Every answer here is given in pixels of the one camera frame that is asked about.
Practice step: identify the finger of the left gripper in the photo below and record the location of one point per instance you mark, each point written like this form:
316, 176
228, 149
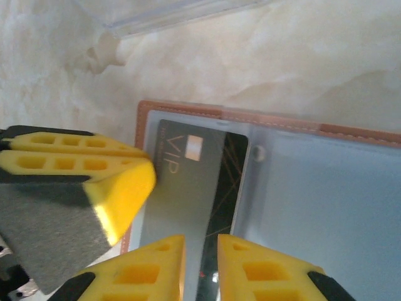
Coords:
72, 141
62, 203

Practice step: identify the black VIP credit card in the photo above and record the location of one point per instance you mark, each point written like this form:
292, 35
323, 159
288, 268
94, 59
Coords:
194, 188

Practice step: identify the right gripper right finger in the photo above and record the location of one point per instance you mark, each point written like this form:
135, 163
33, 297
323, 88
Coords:
266, 279

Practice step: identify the brown leather card holder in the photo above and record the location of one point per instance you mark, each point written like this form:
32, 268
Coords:
313, 203

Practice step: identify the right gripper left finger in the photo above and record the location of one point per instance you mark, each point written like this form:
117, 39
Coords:
141, 276

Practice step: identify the clear acrylic card stand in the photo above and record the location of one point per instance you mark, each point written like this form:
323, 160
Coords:
188, 15

